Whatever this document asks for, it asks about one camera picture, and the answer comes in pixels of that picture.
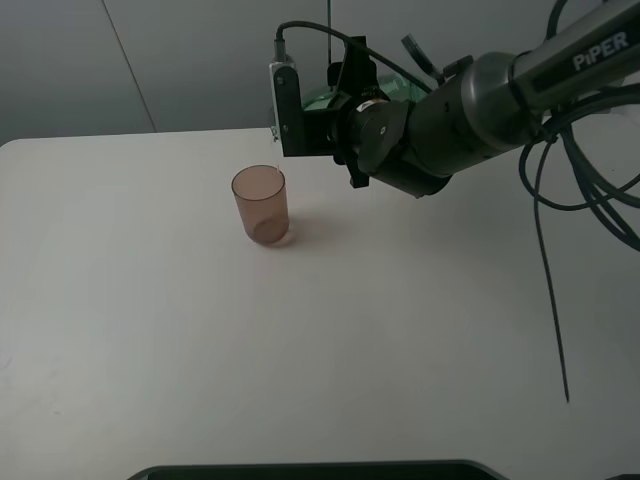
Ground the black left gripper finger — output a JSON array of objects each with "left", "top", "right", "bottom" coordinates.
[{"left": 327, "top": 43, "right": 378, "bottom": 100}]

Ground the green translucent water bottle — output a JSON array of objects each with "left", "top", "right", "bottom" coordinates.
[{"left": 301, "top": 73, "right": 426, "bottom": 111}]

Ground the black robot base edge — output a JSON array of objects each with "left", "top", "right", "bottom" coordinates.
[{"left": 132, "top": 460, "right": 503, "bottom": 480}]

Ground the pink translucent plastic cup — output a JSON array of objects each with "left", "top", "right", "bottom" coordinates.
[{"left": 231, "top": 165, "right": 290, "bottom": 245}]

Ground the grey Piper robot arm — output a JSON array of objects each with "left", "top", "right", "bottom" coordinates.
[{"left": 329, "top": 1, "right": 639, "bottom": 198}]

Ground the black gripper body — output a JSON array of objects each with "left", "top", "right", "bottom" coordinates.
[{"left": 334, "top": 97, "right": 450, "bottom": 198}]

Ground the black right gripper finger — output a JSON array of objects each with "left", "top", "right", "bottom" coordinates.
[{"left": 345, "top": 159, "right": 370, "bottom": 189}]

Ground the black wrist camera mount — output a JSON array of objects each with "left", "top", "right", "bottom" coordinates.
[{"left": 269, "top": 39, "right": 340, "bottom": 157}]

